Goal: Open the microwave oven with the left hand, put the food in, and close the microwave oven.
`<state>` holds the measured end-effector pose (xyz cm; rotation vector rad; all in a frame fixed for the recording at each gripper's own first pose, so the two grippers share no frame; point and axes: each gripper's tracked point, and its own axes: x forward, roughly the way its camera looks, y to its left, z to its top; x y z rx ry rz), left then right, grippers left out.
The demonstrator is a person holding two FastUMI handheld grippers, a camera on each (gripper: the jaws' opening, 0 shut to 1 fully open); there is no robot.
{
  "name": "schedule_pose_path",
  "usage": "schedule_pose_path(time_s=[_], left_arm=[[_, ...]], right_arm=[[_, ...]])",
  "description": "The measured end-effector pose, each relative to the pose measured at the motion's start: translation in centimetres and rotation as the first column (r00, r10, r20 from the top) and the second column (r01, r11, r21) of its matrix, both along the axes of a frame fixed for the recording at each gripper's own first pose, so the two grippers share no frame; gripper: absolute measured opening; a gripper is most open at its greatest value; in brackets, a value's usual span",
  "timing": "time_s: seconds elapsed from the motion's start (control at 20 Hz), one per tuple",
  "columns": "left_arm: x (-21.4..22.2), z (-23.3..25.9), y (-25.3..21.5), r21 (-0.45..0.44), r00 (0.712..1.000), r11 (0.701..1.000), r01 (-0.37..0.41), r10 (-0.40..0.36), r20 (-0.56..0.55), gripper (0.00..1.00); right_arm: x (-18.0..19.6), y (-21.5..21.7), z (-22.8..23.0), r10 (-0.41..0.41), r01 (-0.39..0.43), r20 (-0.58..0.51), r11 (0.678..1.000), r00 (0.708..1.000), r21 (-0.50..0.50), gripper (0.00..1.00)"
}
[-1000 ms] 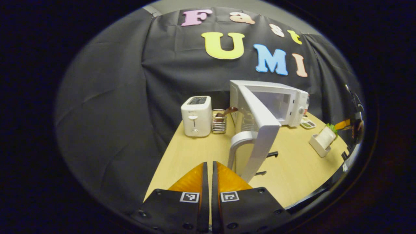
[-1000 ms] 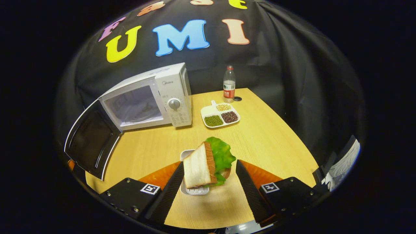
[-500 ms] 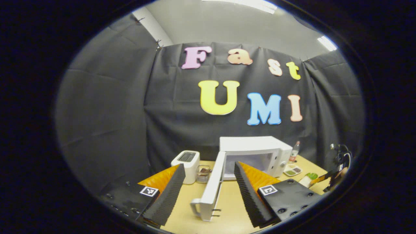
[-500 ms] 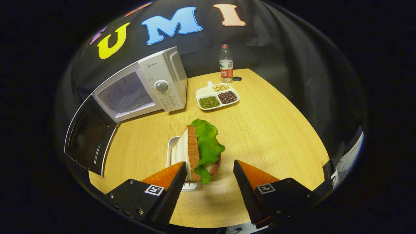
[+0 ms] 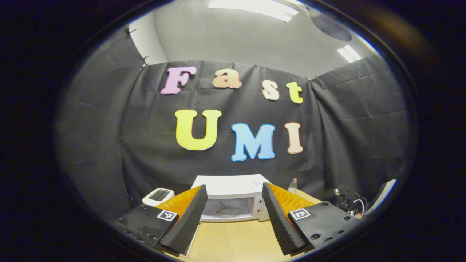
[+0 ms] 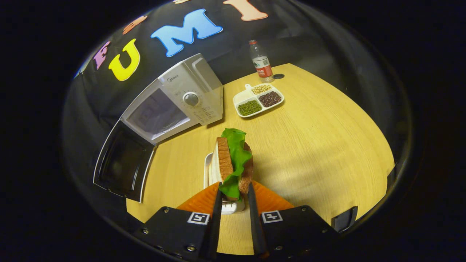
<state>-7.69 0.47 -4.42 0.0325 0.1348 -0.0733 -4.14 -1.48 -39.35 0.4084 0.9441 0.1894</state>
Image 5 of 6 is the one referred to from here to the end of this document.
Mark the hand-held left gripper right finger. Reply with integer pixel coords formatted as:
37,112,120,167
261,182,360,256

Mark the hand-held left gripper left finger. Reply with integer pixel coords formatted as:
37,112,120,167
115,184,209,256

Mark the white microwave oven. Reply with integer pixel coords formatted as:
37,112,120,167
181,174,273,256

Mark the white toaster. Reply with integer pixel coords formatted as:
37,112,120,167
142,188,175,207

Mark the black backdrop cloth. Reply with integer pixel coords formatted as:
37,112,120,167
55,27,415,219

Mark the white cloth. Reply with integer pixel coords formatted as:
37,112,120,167
366,179,398,214

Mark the small ceiling light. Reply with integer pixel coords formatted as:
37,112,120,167
336,45,362,63

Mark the black device with cable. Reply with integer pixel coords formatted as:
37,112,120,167
334,188,367,216

